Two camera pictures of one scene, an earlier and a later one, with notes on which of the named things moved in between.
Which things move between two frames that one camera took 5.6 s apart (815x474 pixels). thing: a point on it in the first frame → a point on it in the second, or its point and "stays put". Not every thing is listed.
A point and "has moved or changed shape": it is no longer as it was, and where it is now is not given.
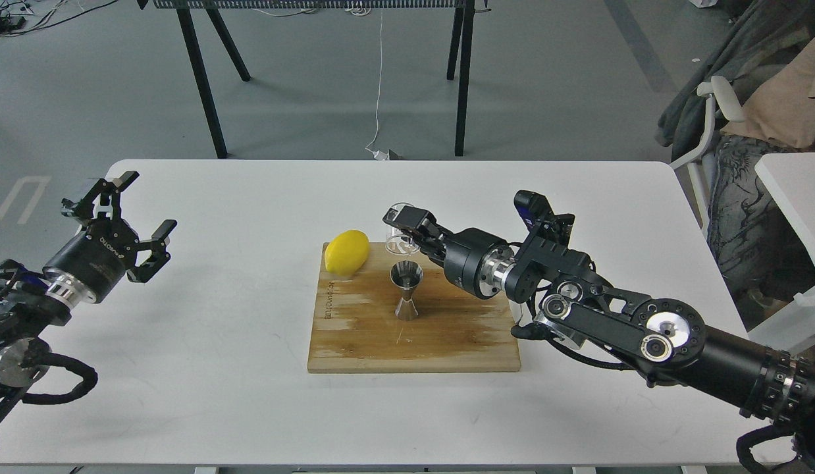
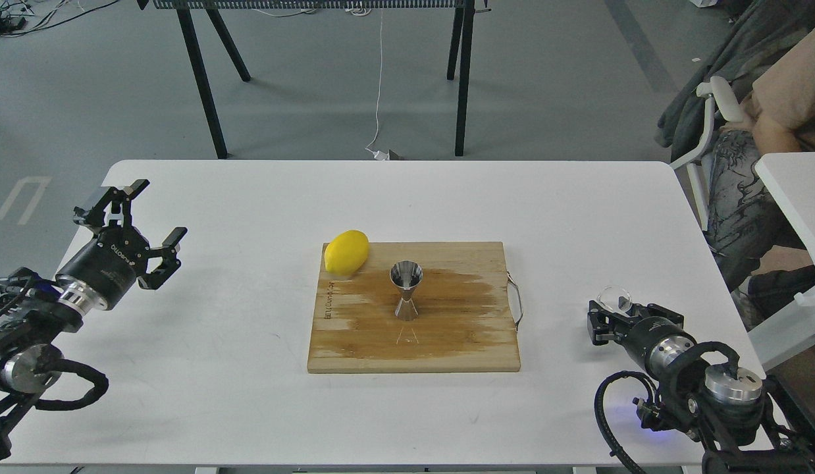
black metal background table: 460,61 stays put
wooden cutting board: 355,328 stays put
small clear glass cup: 399,240 has moved or changed shape
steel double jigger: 407,275 stays put
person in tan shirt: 755,246 stays put
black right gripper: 473,259 → 654,339
